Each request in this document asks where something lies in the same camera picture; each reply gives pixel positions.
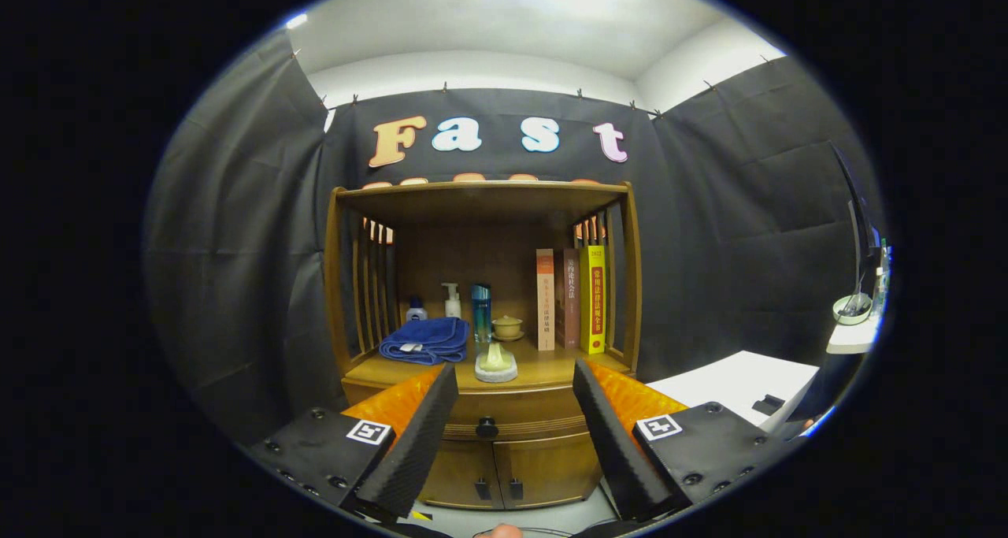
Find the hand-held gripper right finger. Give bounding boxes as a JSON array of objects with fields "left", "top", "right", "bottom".
[{"left": 572, "top": 358, "right": 796, "bottom": 523}]

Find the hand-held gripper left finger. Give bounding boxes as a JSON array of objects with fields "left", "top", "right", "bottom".
[{"left": 244, "top": 362, "right": 460, "bottom": 523}]

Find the wooden drawer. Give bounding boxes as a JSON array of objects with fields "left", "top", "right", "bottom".
[{"left": 343, "top": 377, "right": 631, "bottom": 442}]

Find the green-handled grey scrub brush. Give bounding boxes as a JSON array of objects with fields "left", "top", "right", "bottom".
[{"left": 474, "top": 343, "right": 519, "bottom": 384}]

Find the wooden cabinet door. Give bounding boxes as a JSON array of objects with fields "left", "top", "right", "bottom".
[
  {"left": 492, "top": 432, "right": 606, "bottom": 510},
  {"left": 417, "top": 440, "right": 497, "bottom": 510}
]

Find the wooden countertop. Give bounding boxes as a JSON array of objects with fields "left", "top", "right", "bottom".
[{"left": 344, "top": 339, "right": 633, "bottom": 393}]

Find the wooden cabinet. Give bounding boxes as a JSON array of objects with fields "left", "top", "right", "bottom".
[{"left": 323, "top": 180, "right": 643, "bottom": 511}]

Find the blue folded towel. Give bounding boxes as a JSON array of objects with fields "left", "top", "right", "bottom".
[{"left": 379, "top": 317, "right": 471, "bottom": 365}]

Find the white table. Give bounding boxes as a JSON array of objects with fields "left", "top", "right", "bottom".
[{"left": 646, "top": 351, "right": 821, "bottom": 436}]

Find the tall blue bottle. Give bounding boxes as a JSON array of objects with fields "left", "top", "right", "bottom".
[{"left": 471, "top": 284, "right": 492, "bottom": 343}]

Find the yellow book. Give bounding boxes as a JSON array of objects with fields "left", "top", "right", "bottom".
[{"left": 580, "top": 244, "right": 609, "bottom": 355}]

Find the brown book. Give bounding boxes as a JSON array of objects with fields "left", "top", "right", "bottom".
[{"left": 555, "top": 248, "right": 582, "bottom": 349}]

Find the beige book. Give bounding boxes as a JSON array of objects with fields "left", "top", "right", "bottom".
[{"left": 536, "top": 248, "right": 556, "bottom": 352}]

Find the white side desk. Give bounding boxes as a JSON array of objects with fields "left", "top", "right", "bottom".
[{"left": 825, "top": 317, "right": 881, "bottom": 355}]

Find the white round bowl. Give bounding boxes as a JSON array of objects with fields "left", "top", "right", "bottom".
[{"left": 832, "top": 294, "right": 873, "bottom": 325}]

